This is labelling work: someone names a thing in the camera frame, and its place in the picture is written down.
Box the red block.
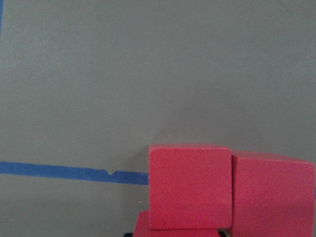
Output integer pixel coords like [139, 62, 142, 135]
[133, 210, 220, 237]
[149, 144, 233, 230]
[228, 151, 315, 237]

